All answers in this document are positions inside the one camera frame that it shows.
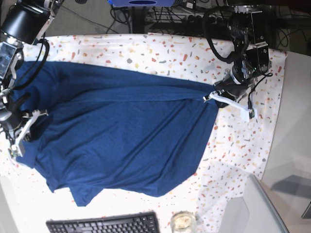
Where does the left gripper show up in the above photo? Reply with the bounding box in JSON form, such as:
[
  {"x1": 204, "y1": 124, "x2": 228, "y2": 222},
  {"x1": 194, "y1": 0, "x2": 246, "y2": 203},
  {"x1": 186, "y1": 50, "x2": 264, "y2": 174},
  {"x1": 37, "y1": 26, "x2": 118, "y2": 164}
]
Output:
[{"x1": 203, "y1": 91, "x2": 258, "y2": 120}]

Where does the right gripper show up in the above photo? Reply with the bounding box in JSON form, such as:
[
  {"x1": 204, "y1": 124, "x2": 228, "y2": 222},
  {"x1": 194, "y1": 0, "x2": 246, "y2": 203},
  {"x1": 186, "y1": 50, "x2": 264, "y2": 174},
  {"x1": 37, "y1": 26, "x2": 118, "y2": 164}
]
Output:
[{"x1": 9, "y1": 110, "x2": 48, "y2": 158}]

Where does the dark blue t-shirt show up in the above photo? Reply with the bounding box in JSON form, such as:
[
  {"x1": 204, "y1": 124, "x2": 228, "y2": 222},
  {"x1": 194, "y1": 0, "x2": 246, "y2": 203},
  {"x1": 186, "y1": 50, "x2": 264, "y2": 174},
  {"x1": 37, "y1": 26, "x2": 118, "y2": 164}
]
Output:
[{"x1": 13, "y1": 62, "x2": 218, "y2": 206}]

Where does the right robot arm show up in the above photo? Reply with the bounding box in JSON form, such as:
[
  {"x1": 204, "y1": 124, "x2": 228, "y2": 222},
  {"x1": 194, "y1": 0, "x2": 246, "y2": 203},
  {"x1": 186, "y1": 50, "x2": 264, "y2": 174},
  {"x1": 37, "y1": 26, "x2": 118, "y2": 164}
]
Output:
[{"x1": 0, "y1": 0, "x2": 63, "y2": 159}]

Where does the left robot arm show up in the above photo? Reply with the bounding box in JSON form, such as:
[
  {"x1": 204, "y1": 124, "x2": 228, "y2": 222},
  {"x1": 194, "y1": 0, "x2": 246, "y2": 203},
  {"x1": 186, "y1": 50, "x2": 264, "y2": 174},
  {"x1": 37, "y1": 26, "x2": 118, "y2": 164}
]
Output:
[{"x1": 202, "y1": 0, "x2": 272, "y2": 122}]

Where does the terrazzo patterned tablecloth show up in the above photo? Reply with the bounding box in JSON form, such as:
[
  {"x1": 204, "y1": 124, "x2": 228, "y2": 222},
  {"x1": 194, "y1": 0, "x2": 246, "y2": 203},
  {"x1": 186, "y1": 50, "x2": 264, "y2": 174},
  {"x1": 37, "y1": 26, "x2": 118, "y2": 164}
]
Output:
[{"x1": 0, "y1": 34, "x2": 287, "y2": 233}]

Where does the glass jar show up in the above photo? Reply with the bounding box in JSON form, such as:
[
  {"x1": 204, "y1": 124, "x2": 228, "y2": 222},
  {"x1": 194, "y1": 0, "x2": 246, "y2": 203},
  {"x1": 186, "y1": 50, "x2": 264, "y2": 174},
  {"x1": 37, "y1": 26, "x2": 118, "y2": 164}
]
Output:
[{"x1": 170, "y1": 211, "x2": 197, "y2": 233}]

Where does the black power strip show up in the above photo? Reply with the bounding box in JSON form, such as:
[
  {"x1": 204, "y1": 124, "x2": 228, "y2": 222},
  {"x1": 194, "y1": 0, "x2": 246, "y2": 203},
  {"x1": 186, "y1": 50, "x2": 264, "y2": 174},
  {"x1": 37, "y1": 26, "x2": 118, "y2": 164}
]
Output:
[{"x1": 145, "y1": 12, "x2": 204, "y2": 23}]

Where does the black keyboard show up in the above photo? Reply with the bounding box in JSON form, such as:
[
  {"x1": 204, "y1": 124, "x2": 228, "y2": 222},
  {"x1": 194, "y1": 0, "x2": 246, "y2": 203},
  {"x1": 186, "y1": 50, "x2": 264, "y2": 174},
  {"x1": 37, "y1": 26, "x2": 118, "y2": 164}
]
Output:
[{"x1": 46, "y1": 212, "x2": 160, "y2": 233}]

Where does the blue box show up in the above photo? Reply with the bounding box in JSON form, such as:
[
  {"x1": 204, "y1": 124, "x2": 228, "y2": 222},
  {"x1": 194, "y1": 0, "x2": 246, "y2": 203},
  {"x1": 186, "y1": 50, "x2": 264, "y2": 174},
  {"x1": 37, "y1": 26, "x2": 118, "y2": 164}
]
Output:
[{"x1": 108, "y1": 0, "x2": 183, "y2": 7}]

